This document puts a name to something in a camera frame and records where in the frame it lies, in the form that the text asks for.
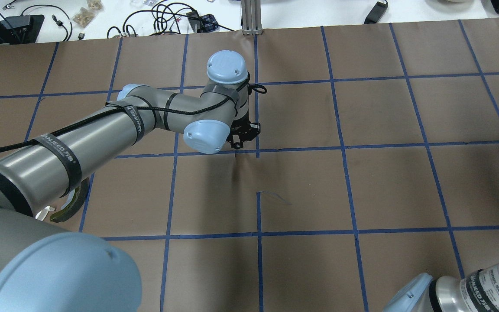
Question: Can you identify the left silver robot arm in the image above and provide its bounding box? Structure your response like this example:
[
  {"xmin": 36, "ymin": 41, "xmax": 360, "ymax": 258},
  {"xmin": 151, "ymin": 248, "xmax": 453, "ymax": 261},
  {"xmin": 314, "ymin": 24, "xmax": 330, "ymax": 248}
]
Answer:
[{"xmin": 0, "ymin": 50, "xmax": 267, "ymax": 312}]

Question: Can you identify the white curved plastic bracket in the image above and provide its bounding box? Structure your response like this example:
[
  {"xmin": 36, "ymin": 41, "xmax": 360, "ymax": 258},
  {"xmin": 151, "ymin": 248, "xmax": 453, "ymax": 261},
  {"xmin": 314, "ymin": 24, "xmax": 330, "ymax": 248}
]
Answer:
[{"xmin": 35, "ymin": 206, "xmax": 55, "ymax": 221}]

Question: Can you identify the aluminium frame post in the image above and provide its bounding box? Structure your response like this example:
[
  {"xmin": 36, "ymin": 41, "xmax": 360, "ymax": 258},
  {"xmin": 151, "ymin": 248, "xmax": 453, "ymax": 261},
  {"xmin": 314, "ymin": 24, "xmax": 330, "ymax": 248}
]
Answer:
[{"xmin": 240, "ymin": 0, "xmax": 263, "ymax": 36}]

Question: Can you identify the green curved brake shoe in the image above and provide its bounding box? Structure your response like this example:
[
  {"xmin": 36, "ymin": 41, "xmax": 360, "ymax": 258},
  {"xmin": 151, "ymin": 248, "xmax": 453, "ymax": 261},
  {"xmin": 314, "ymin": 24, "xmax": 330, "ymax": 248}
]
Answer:
[{"xmin": 50, "ymin": 177, "xmax": 91, "ymax": 223}]

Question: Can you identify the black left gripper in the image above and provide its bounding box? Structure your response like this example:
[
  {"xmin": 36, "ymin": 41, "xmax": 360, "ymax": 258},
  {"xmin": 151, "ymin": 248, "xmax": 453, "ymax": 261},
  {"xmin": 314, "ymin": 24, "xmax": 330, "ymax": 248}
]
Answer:
[{"xmin": 226, "ymin": 114, "xmax": 261, "ymax": 150}]

